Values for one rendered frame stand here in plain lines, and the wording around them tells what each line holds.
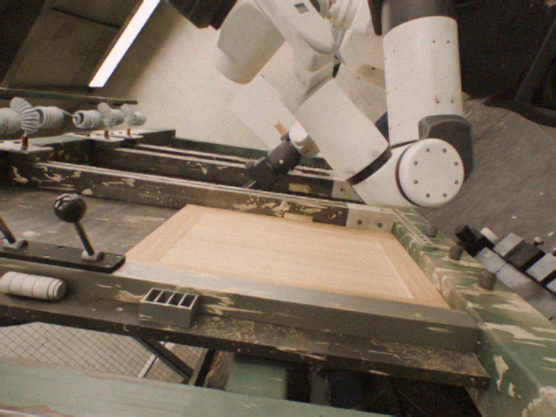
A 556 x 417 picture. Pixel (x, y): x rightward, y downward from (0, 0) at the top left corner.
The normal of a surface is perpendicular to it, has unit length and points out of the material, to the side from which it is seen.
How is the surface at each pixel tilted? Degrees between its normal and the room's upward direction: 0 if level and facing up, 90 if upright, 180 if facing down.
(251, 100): 90
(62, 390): 55
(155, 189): 90
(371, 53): 102
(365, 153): 88
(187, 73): 90
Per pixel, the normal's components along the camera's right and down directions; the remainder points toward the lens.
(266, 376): 0.13, -0.96
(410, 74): -0.63, 0.05
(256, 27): -0.21, 0.75
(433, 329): -0.06, 0.25
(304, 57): -0.48, 0.51
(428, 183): 0.18, 0.00
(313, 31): 0.60, -0.40
